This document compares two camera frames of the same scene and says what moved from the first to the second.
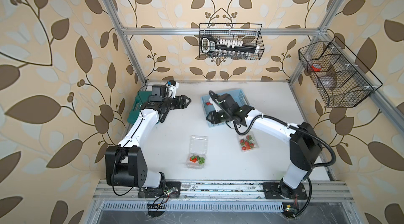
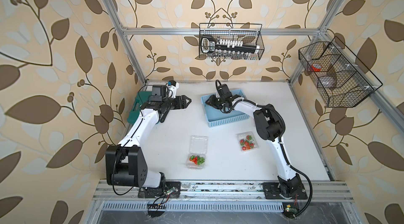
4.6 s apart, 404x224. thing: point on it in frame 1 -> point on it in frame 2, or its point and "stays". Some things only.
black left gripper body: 174,103 stays
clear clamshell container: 198,146 stays
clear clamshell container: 247,142 stays
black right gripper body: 220,116 -> 217,102
